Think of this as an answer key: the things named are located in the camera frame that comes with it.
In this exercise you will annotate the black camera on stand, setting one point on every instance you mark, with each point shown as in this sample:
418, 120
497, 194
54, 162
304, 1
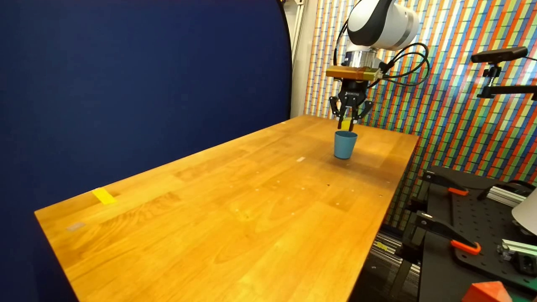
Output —
494, 60

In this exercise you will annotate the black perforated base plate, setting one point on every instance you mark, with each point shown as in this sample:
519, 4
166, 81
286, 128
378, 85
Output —
447, 274

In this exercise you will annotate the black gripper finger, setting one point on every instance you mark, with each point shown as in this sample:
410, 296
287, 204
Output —
356, 120
341, 118

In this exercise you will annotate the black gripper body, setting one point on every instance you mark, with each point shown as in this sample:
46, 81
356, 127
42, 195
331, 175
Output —
351, 95

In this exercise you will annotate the blue plastic cup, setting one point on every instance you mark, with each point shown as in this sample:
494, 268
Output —
344, 143

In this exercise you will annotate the orange red block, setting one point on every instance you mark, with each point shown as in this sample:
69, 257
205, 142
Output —
487, 293

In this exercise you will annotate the blue backdrop screen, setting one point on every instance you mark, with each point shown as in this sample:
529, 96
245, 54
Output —
93, 91

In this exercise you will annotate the yellow tape strip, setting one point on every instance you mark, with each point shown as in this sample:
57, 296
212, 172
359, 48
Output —
104, 197

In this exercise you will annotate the wooden wrist mount plate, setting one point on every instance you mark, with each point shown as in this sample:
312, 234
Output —
351, 73

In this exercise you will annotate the orange handled clamp upper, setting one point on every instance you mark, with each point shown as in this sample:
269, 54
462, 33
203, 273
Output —
452, 187

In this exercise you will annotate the orange handled clamp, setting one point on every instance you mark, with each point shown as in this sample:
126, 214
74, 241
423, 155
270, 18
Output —
457, 241
452, 187

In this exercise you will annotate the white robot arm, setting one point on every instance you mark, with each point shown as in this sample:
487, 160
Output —
380, 31

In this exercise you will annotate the colourful patterned panel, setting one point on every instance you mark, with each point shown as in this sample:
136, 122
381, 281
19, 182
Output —
457, 128

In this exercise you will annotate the yellow block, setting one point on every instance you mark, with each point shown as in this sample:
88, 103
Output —
348, 125

